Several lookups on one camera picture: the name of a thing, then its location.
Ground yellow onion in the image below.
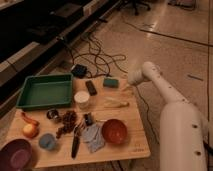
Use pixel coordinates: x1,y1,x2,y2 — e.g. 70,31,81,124
22,124,39,138

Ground black floor cables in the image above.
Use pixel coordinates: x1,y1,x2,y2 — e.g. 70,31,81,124
56,33,129,79

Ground red bowl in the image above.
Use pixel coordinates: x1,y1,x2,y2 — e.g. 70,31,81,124
101,119,127,144

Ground small metal cup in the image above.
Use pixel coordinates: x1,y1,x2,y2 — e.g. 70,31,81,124
46,109,61,122

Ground grey blue cloth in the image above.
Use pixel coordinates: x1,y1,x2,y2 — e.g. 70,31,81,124
81,124,105,153

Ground white lidded cup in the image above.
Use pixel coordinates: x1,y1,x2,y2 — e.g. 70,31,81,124
74,91,90,109

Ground bunch of dark grapes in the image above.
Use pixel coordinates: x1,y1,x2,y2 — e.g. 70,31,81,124
56,110,77,139

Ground black power adapter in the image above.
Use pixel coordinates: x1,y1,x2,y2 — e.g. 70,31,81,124
71,64,87,78

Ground purple bowl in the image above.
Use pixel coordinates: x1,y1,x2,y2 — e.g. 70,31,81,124
0,139,32,171

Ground green plastic tray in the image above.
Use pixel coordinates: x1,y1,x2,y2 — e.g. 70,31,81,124
16,74,73,111

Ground small black clip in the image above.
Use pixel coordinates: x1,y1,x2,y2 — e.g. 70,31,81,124
84,113,93,126

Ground office chair base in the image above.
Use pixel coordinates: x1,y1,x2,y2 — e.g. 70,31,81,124
117,0,151,16

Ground black remote control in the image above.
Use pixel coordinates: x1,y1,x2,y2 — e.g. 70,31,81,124
85,80,97,96

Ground blue small bowl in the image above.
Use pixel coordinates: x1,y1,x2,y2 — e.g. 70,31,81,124
39,133,56,150

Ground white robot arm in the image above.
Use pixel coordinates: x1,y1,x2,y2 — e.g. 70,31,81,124
127,61,207,171

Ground green sponge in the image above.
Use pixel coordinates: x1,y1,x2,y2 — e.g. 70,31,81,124
103,78,119,88

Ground black handled knife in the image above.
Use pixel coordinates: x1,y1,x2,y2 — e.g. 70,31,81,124
71,123,82,159

